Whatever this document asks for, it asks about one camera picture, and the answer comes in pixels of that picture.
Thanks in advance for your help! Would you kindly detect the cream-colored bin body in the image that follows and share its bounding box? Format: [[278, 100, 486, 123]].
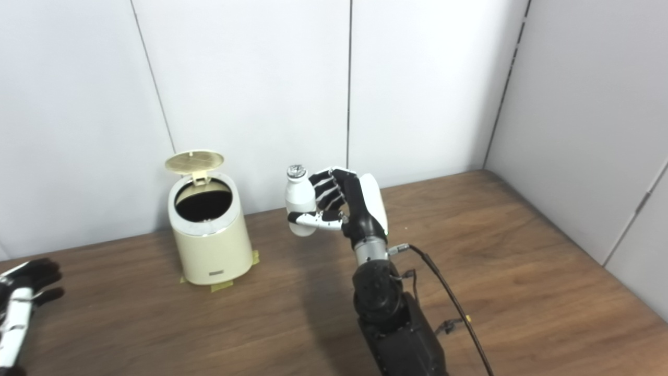
[[168, 172, 254, 286]]

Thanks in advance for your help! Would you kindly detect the small white plastic bottle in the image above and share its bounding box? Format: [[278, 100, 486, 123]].
[[284, 164, 318, 237]]

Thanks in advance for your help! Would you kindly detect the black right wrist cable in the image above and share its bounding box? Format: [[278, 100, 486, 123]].
[[389, 243, 495, 376]]

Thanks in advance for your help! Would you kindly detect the cream round bin lid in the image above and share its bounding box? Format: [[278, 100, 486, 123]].
[[165, 150, 225, 186]]

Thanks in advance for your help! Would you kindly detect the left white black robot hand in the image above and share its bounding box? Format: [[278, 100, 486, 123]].
[[0, 258, 65, 372]]

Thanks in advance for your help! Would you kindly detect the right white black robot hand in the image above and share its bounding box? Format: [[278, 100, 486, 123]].
[[288, 166, 389, 251]]

